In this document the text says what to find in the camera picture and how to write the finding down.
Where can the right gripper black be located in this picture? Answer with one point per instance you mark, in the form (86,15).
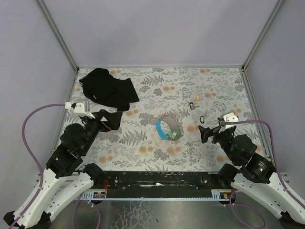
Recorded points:
(213,135)

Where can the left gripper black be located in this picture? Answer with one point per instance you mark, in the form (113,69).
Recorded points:
(105,120)

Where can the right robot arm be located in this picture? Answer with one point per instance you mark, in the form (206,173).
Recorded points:
(255,176)

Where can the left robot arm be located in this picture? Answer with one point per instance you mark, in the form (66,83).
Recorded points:
(46,202)

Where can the black cloth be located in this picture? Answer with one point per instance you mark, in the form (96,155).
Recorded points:
(102,88)

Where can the floral table mat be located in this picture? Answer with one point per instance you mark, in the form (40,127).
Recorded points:
(136,146)

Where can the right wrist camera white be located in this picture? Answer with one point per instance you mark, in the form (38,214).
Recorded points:
(228,117)

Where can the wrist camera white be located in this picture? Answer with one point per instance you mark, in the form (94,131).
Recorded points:
(228,117)
(80,108)

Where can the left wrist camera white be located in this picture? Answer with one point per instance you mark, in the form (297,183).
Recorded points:
(80,108)

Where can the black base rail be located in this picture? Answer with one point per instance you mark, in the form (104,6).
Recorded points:
(132,185)

